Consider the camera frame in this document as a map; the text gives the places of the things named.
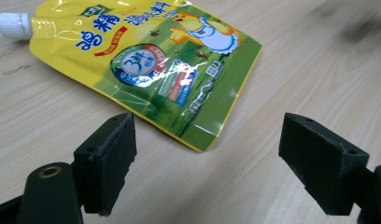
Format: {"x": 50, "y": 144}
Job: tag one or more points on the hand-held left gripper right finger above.
{"x": 325, "y": 168}

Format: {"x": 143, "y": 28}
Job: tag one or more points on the yellow green spouted seasoning pouch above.
{"x": 138, "y": 65}

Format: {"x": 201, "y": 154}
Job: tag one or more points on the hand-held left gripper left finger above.
{"x": 106, "y": 168}

